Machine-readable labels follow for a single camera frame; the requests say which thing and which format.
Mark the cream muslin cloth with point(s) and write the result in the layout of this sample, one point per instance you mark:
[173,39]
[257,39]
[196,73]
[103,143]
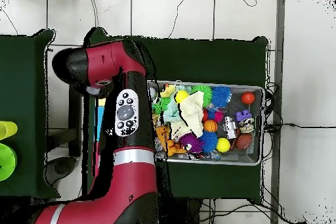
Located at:
[194,113]

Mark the green spiky ball white nub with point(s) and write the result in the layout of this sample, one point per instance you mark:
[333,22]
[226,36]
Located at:
[207,92]

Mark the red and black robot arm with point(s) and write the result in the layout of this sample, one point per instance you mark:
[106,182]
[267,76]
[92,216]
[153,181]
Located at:
[126,182]

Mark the wooden box with three holes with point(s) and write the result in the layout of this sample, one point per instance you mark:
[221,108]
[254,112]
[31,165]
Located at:
[100,119]

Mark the shallow mesh bin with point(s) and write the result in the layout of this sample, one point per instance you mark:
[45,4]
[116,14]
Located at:
[254,155]

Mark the mint green cloth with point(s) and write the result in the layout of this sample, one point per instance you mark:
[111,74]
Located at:
[172,111]

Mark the green spiky ball with eyes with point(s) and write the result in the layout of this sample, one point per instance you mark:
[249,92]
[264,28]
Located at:
[160,104]

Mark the purple spiky toy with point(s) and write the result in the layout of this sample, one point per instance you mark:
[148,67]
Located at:
[191,142]

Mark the blue spiky ball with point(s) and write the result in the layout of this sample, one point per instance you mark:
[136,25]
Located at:
[221,96]
[208,141]

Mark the dark green table cloth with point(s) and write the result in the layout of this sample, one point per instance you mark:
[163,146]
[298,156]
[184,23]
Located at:
[210,58]

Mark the black upright panel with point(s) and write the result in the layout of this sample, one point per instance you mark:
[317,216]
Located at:
[75,124]

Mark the dark green side-table cloth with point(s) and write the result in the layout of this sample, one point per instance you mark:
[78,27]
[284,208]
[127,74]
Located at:
[21,76]

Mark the yellow-green plastic cup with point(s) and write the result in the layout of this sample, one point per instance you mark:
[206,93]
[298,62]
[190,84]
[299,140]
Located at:
[8,129]

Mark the bright green plastic cup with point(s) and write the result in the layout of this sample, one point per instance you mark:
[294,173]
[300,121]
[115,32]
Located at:
[6,162]

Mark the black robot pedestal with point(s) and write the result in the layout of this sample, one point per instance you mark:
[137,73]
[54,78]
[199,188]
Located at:
[186,213]

